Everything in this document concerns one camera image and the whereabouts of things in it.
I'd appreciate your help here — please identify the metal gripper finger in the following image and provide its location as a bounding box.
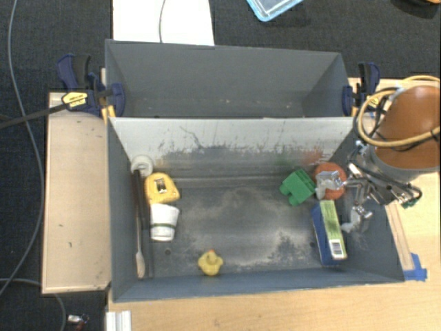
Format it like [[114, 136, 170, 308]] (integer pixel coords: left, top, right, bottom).
[[314, 170, 363, 200], [340, 188, 374, 234]]

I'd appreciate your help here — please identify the orange ball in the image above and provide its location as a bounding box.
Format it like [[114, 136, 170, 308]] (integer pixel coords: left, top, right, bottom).
[[312, 161, 348, 201]]

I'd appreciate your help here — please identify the green and white box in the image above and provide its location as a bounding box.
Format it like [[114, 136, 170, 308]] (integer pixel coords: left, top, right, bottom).
[[319, 199, 349, 261]]

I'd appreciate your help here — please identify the green toy block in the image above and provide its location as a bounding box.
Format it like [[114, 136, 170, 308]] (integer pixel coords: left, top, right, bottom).
[[278, 169, 317, 207]]

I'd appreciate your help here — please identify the blue box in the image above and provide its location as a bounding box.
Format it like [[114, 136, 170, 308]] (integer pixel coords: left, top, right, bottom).
[[311, 203, 345, 267]]

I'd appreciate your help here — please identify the grey metal bin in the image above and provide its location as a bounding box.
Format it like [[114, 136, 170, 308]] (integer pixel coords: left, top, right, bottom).
[[104, 39, 407, 303]]

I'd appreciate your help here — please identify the yellow rubber duck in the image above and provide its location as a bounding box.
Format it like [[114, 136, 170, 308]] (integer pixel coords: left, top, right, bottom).
[[197, 249, 225, 277]]

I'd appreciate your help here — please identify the yellow tape measure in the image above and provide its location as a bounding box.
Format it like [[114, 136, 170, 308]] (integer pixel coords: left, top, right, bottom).
[[144, 172, 181, 205]]

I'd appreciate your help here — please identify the white paper cup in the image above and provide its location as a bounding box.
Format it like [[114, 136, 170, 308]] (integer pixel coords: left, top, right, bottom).
[[148, 203, 181, 243]]

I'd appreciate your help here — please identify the white round cap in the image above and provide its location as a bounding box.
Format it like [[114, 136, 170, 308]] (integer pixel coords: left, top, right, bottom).
[[130, 154, 155, 174]]

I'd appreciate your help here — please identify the pale wood board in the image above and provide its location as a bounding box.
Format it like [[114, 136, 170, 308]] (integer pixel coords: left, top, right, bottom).
[[41, 91, 113, 294]]

